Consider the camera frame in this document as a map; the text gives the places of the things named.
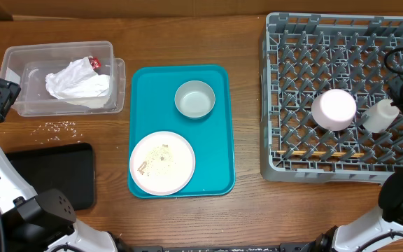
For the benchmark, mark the pale green cup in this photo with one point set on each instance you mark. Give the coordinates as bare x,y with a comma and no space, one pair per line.
380,116

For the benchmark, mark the pink bowl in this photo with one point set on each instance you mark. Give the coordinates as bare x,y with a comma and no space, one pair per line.
334,110

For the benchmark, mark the white napkin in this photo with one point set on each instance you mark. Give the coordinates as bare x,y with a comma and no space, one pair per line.
92,93
75,73

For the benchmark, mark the red wrapper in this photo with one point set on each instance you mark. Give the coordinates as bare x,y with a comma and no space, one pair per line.
95,63

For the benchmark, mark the grey small plate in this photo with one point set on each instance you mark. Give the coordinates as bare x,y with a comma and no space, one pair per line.
194,99

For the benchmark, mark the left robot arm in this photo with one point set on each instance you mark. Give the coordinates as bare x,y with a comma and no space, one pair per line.
31,221

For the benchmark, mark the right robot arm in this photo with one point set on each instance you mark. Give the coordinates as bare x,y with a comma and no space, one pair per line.
372,231

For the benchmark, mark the clear plastic bin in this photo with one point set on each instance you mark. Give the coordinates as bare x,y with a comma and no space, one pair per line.
28,65

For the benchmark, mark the scattered rice grains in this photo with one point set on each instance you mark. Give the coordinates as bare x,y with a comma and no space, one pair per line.
63,131

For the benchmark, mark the black plastic tray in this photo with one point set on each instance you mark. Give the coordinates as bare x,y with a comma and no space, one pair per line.
69,168

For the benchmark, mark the grey dish rack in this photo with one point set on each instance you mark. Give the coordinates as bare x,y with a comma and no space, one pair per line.
304,55

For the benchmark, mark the teal serving tray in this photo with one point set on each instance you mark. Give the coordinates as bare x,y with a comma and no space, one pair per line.
153,109

